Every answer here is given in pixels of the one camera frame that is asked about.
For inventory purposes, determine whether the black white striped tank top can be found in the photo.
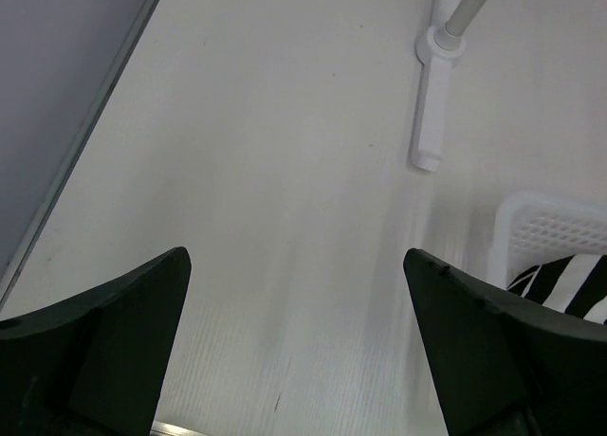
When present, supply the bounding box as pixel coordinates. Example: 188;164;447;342
506;254;607;325

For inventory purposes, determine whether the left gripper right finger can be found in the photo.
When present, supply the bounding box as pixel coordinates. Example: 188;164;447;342
403;248;606;435

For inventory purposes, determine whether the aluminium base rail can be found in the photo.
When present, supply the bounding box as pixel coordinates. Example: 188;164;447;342
150;421;187;436

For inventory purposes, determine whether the white clothes rack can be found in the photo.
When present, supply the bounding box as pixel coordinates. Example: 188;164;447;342
411;0;487;172

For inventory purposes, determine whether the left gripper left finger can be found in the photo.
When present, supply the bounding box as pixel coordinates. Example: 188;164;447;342
1;246;192;435

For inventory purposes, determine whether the white plastic basket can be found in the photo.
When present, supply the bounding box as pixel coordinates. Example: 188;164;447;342
486;191;606;288

